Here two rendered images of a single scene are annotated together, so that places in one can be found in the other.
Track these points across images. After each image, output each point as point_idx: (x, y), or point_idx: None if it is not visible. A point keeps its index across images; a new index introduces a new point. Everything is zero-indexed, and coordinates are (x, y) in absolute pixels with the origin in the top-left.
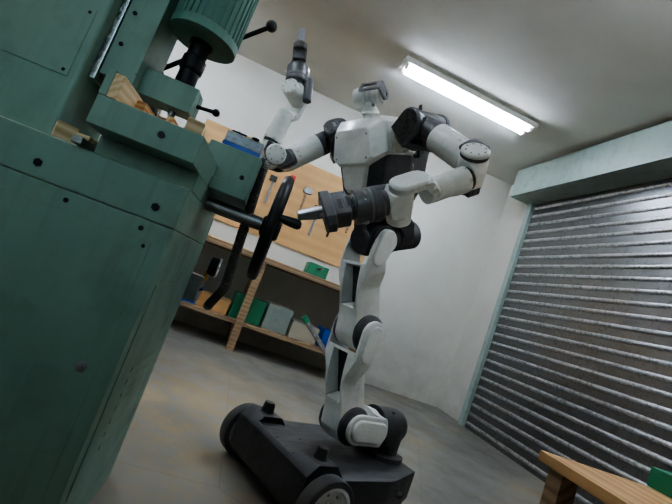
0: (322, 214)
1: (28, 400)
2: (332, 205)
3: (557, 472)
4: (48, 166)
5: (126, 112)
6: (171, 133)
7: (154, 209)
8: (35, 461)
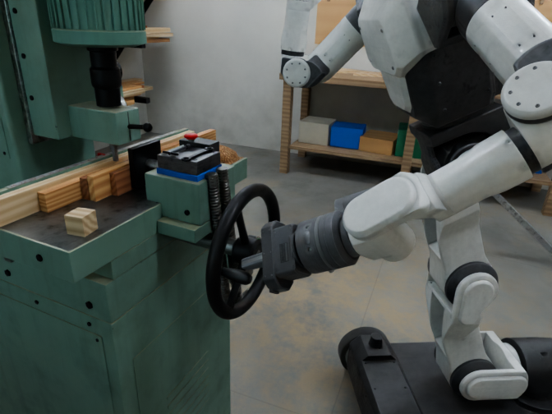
0: None
1: None
2: (272, 258)
3: None
4: (14, 274)
5: (9, 239)
6: (45, 255)
7: (89, 308)
8: None
